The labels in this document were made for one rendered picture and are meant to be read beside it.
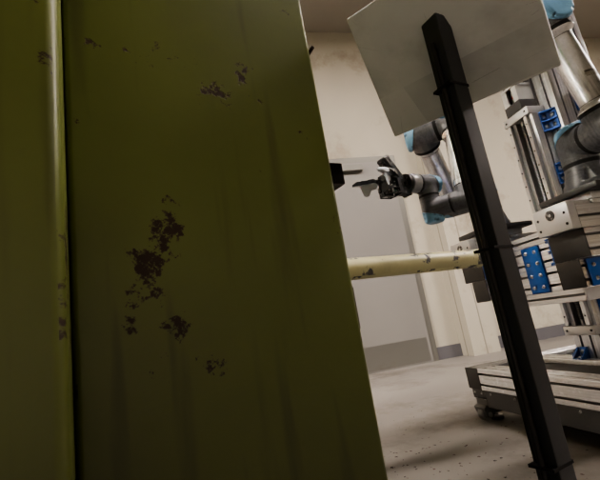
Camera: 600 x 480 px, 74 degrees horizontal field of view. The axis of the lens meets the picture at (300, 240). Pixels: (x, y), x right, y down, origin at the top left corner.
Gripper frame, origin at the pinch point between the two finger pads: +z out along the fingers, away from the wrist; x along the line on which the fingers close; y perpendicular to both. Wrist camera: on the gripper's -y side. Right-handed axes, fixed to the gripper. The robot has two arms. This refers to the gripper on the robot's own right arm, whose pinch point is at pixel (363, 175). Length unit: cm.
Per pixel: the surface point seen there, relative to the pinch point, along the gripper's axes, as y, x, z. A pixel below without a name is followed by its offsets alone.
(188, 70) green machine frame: 3, -44, 70
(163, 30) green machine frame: -4, -44, 74
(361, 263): 37, -39, 38
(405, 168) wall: -102, 194, -225
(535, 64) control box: 6, -67, 10
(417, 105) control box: 4, -47, 21
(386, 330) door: 64, 206, -164
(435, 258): 38, -39, 17
